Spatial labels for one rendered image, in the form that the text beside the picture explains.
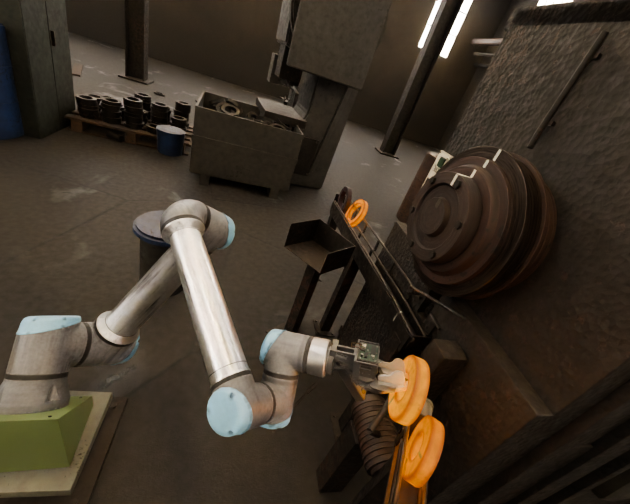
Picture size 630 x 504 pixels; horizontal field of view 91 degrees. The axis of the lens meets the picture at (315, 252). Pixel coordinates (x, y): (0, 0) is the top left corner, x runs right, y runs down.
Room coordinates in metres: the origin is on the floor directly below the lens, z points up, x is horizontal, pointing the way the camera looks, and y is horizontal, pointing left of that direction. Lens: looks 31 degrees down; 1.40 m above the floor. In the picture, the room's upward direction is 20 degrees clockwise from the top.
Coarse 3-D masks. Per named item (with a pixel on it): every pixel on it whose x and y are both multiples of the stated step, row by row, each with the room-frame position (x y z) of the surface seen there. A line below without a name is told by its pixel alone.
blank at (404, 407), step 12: (408, 360) 0.57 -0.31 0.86; (420, 360) 0.55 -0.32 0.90; (408, 372) 0.53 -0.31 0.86; (420, 372) 0.51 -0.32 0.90; (408, 384) 0.50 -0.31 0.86; (420, 384) 0.48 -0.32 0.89; (396, 396) 0.51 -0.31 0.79; (408, 396) 0.47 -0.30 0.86; (420, 396) 0.46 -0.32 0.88; (396, 408) 0.47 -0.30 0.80; (408, 408) 0.44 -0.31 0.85; (420, 408) 0.45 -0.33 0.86; (396, 420) 0.45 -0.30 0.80; (408, 420) 0.44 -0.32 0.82
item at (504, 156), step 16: (496, 160) 0.95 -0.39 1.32; (512, 160) 0.90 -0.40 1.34; (512, 176) 0.87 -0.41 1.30; (528, 176) 0.88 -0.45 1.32; (528, 192) 0.81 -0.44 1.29; (528, 208) 0.79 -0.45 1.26; (512, 224) 0.79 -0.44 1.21; (528, 224) 0.78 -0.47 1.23; (512, 240) 0.76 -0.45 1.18; (528, 240) 0.77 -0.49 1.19; (496, 256) 0.77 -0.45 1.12; (512, 256) 0.74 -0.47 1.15; (496, 272) 0.74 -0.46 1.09; (512, 272) 0.76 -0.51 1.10; (432, 288) 0.89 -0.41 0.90; (448, 288) 0.84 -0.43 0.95; (464, 288) 0.79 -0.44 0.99; (480, 288) 0.75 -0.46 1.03
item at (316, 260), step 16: (304, 224) 1.40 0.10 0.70; (320, 224) 1.47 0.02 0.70; (288, 240) 1.33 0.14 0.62; (304, 240) 1.43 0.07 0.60; (320, 240) 1.45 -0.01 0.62; (336, 240) 1.40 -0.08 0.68; (304, 256) 1.28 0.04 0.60; (320, 256) 1.33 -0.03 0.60; (336, 256) 1.23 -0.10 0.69; (320, 272) 1.17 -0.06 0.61; (304, 288) 1.29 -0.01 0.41; (304, 304) 1.29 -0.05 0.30; (288, 320) 1.30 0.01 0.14
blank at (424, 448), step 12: (432, 420) 0.49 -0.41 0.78; (420, 432) 0.50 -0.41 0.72; (432, 432) 0.46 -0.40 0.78; (444, 432) 0.47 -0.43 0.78; (408, 444) 0.50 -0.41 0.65; (420, 444) 0.49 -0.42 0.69; (432, 444) 0.43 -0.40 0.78; (408, 456) 0.46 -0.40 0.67; (420, 456) 0.42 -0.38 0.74; (432, 456) 0.41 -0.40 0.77; (408, 468) 0.42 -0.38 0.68; (420, 468) 0.40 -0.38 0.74; (432, 468) 0.40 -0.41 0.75; (408, 480) 0.39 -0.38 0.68; (420, 480) 0.39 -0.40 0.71
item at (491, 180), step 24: (456, 168) 1.02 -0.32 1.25; (480, 168) 0.95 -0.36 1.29; (480, 192) 0.89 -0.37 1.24; (504, 192) 0.84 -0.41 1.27; (504, 216) 0.80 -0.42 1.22; (480, 240) 0.79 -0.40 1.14; (504, 240) 0.78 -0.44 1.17; (432, 264) 0.89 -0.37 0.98; (456, 264) 0.82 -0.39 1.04; (480, 264) 0.77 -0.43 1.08
